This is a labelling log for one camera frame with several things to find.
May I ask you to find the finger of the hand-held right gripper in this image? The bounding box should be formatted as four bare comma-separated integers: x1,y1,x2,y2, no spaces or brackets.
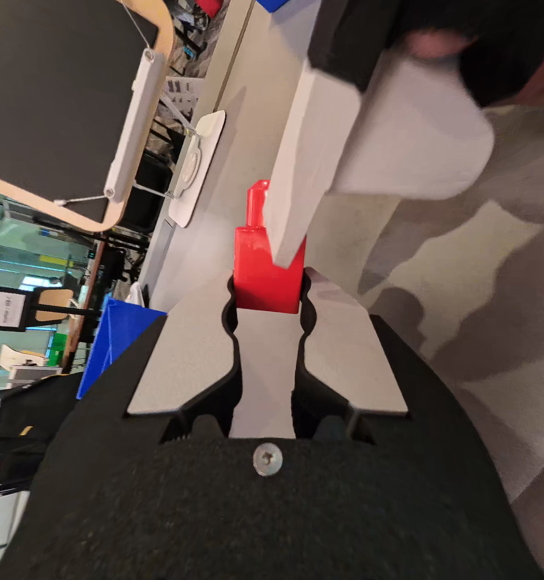
272,0,322,69
263,54,495,268

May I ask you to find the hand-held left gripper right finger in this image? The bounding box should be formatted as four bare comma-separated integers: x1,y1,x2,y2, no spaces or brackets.
291,266,409,438

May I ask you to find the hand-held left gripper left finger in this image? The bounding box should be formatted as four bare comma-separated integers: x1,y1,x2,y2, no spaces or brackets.
126,271,244,438

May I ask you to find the red plastic block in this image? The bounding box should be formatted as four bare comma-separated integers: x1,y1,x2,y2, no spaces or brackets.
233,180,306,314

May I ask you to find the person's right hand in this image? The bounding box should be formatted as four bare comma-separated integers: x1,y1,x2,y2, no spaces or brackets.
405,29,544,108

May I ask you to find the green crate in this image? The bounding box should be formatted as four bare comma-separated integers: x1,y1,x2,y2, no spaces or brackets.
46,333,69,368

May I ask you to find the tan back chair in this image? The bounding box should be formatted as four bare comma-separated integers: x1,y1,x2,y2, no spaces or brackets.
33,289,75,323

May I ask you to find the black white tag board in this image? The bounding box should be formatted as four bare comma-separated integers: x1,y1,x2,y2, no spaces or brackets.
0,282,29,334

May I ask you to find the black monitor with pale frame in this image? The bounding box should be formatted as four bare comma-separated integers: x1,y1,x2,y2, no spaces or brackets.
0,0,176,234

